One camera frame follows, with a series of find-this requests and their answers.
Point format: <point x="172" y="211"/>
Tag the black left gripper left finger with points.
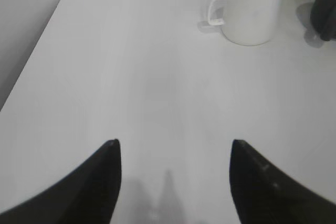
<point x="87" y="195"/>

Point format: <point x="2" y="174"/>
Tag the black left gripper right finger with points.
<point x="262" y="193"/>

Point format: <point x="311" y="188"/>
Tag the large white ceramic mug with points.
<point x="245" y="22"/>

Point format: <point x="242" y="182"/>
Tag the grey ceramic mug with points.
<point x="322" y="18"/>

